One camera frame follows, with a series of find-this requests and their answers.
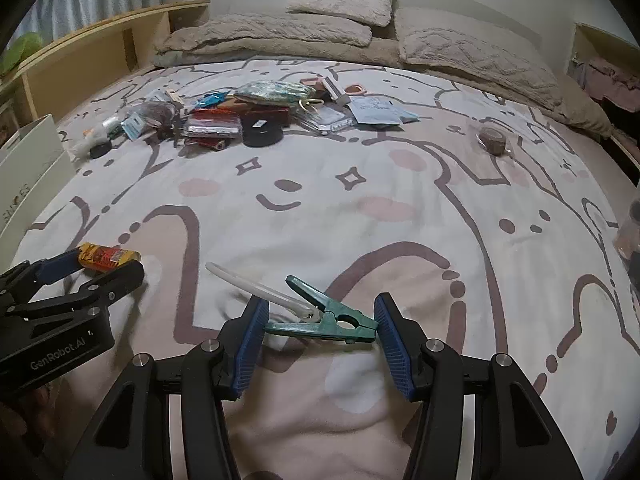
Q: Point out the white rolled cloth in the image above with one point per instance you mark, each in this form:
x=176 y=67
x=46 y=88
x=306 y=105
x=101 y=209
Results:
x=85 y=142

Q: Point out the small white blue packet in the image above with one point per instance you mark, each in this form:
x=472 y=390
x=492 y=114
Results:
x=157 y=95

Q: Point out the ribbed clear case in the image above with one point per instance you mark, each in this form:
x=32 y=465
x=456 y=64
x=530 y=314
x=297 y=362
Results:
x=327 y=117

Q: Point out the red gold-tipped pen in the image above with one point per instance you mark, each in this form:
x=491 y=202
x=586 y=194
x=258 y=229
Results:
x=205 y=145

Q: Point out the translucent cup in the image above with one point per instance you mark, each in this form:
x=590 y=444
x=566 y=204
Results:
x=630 y=237

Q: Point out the white cardboard box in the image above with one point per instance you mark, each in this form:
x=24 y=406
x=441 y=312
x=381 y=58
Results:
x=30 y=180

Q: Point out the wooden shelf unit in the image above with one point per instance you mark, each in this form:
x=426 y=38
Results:
x=100 y=45

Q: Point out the green plush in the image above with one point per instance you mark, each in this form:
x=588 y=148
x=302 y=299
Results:
x=20 y=50

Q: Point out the clear plastic case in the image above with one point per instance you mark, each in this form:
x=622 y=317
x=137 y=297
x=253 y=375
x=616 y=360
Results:
x=212 y=125

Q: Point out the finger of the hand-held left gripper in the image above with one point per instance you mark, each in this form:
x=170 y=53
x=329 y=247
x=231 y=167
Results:
x=115 y=282
x=55 y=267

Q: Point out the white sachets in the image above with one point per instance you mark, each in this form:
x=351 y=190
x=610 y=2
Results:
x=375 y=110

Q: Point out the clear plastic loop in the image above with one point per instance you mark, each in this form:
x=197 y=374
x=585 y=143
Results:
x=250 y=282

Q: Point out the yellow red snack packet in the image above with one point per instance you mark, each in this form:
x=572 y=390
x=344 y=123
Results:
x=102 y=256

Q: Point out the bunny printed blanket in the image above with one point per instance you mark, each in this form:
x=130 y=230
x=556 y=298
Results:
x=350 y=210

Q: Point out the quilted beige pillow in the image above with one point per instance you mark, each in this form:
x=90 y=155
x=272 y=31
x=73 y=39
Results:
x=280 y=35
x=475 y=55

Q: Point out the pile of pinkish clothes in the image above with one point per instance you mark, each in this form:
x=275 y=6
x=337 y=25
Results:
x=610 y=77

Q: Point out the wrapped brown bandage roll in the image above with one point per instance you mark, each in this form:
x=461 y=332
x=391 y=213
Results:
x=492 y=140

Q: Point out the small black round tin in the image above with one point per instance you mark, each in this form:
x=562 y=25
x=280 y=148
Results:
x=101 y=149

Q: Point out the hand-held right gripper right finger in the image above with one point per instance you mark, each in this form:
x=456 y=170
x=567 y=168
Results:
x=397 y=345

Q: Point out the floral pouch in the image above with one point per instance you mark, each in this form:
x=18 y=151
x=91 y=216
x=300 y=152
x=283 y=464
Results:
x=272 y=92

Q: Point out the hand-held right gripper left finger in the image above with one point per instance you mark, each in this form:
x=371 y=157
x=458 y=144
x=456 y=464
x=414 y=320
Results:
x=250 y=345

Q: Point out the green clothespin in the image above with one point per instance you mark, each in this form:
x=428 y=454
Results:
x=340 y=322

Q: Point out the red box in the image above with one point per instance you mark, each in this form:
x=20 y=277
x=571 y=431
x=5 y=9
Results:
x=272 y=115

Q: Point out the blue foil packet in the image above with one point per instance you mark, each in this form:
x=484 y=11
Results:
x=212 y=99

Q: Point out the wall cubby shelf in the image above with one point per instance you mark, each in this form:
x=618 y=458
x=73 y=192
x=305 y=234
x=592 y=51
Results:
x=600 y=42

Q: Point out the large black round tin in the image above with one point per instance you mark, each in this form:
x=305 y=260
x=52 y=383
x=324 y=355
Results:
x=262 y=132

